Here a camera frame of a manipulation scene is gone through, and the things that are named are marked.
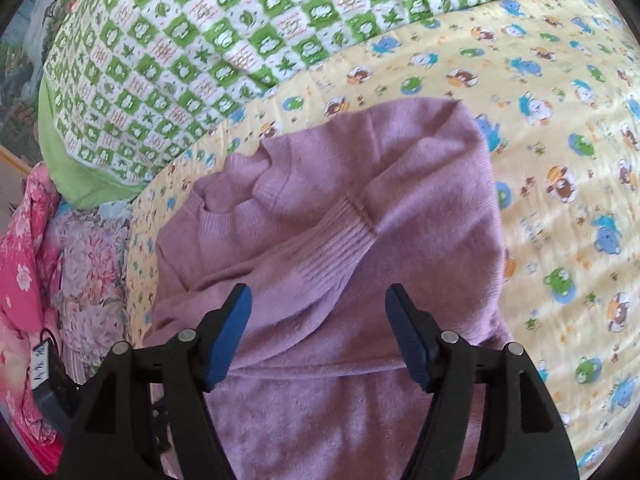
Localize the yellow cartoon animal bedsheet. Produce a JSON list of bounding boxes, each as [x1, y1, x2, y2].
[[126, 0, 639, 479]]

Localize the pink floral blanket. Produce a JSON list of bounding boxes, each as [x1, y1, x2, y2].
[[1, 162, 62, 474]]

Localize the gold framed landscape painting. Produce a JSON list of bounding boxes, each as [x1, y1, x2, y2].
[[1, 0, 76, 166]]

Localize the pastel floral pillow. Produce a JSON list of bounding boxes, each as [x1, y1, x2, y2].
[[51, 200, 131, 384]]

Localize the purple knit sweater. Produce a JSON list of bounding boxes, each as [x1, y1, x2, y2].
[[144, 98, 510, 479]]

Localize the green white checkered quilt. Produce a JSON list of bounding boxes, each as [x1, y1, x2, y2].
[[38, 0, 495, 208]]

